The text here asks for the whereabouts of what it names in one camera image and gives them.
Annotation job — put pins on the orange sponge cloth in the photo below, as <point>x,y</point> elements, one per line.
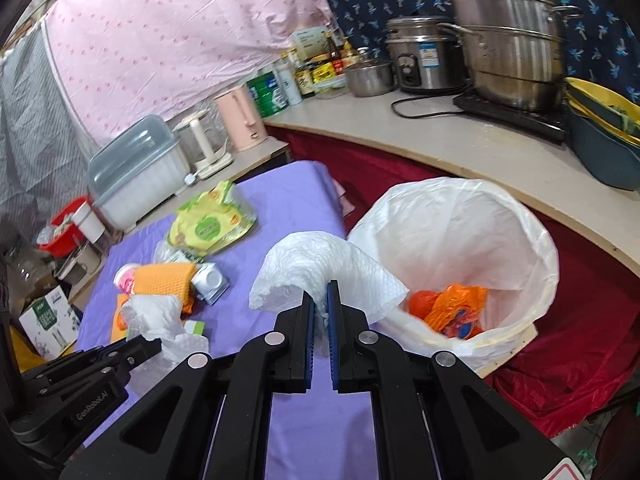
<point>165,282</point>

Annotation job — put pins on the small steel pot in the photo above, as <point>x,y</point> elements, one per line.
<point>369,79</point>

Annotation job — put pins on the dark sauce bottle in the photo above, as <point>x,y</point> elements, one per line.
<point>304,82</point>

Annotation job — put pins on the yellow green wipes packet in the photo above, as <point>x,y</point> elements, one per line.
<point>210,222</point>

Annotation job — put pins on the pink electric kettle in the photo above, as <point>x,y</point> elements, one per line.
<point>240,117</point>

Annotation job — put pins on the small white bottle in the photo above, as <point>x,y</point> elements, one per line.
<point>210,282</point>

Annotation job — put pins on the red plastic basin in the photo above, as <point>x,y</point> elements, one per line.
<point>62,230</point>

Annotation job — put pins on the pink dotted sheet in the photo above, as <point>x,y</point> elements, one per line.
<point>165,40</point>

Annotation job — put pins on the small green white box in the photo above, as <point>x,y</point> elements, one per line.
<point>195,328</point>

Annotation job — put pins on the purple cloth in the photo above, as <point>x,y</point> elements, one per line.
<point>285,210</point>

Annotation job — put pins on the grey striped cloth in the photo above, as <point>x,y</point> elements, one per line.
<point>35,130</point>

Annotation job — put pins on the blue plastic basin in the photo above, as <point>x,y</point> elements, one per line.
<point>600,160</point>

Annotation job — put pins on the white power plug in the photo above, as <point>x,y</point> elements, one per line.
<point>190,179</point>

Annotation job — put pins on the green printed cardboard box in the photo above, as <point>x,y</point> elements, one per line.
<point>47,322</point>

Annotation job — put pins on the large steel steamer pot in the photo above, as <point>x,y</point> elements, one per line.
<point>510,35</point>

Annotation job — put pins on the steel rice cooker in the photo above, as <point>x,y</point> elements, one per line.
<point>425,55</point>

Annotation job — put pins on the black induction cooker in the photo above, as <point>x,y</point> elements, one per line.
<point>515,115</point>

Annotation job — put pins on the pink patterned paper cup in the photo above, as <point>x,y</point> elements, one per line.
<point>125,279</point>

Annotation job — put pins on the white blender jar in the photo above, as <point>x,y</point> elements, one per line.
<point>91,225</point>

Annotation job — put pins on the white paper towel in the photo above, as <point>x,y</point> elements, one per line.
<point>320,265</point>

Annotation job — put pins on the yellow label jar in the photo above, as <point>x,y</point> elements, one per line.
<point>324,74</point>

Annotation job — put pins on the green canister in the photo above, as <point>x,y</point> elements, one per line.
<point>267,95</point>

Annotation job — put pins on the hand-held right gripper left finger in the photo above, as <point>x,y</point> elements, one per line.
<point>307,345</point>

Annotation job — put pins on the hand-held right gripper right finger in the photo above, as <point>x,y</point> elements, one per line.
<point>334,345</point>

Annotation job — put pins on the bin with white bag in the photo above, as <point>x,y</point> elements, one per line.
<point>450,230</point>

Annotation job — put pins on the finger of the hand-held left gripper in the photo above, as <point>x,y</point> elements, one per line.
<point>100,360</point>

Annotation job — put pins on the red velvet cloth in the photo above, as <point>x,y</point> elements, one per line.
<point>590,320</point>

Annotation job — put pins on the white dish drainer box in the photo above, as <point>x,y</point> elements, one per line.
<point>135,175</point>

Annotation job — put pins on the beige carton box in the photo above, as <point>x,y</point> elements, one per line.
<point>310,40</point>

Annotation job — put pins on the orange plastic wrapper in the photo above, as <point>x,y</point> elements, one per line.
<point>452,310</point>

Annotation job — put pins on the white tissue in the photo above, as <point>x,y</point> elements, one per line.
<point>155,317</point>

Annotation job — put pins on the yellow plastic basin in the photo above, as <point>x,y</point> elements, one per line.
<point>605,92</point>

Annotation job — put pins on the pale blue tumbler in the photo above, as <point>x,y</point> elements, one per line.
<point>289,84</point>

